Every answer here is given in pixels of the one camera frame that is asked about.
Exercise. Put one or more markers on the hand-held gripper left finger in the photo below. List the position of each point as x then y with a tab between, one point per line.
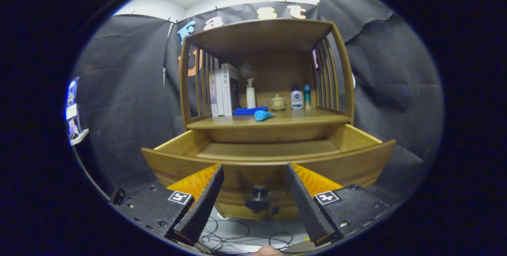
204	204

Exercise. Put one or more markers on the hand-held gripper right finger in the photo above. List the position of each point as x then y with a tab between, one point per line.
307	206

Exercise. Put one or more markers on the wooden drawer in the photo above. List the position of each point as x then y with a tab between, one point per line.
253	172

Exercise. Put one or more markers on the blue white cosmetic tube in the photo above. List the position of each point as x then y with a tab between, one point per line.
262	115

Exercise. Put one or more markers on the wooden countertop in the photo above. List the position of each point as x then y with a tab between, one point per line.
301	118

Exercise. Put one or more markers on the wooden cabinet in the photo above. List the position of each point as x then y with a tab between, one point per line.
273	73

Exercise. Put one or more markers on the blue folded cloth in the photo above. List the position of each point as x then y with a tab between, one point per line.
245	110

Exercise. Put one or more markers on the white bottle with blue cap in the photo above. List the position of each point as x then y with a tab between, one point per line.
296	99

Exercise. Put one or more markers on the beige lidded ceramic cup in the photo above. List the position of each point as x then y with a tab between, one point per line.
277	103

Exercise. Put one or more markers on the teal slim bottle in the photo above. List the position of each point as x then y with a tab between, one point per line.
307	97

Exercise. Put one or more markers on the white book with pink print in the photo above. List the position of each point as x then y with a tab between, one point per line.
213	93

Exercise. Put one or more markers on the white pump bottle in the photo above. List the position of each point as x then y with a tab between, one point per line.
251	97

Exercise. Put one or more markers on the grey white book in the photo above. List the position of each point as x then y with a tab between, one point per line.
231	89

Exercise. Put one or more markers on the white device on stand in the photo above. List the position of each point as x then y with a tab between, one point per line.
73	117

